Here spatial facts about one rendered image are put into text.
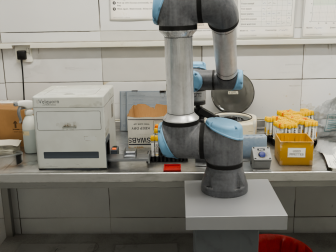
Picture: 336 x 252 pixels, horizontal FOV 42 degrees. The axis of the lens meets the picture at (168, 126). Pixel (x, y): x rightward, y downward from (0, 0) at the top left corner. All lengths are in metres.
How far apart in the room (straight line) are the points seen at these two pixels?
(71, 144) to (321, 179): 0.98
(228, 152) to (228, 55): 0.32
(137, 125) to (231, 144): 0.76
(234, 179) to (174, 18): 0.52
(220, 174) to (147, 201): 1.18
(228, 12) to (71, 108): 0.75
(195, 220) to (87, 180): 0.63
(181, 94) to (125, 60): 1.02
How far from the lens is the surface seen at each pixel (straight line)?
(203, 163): 1.79
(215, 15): 1.30
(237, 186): 1.41
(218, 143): 1.35
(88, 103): 1.73
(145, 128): 2.02
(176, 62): 1.33
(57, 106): 1.76
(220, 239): 1.43
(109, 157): 1.81
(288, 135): 1.94
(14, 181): 1.85
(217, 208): 1.32
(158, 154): 1.84
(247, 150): 1.87
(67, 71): 2.39
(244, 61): 2.33
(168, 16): 1.30
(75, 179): 1.78
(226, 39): 1.40
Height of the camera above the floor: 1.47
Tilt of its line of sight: 14 degrees down
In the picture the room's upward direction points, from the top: 1 degrees counter-clockwise
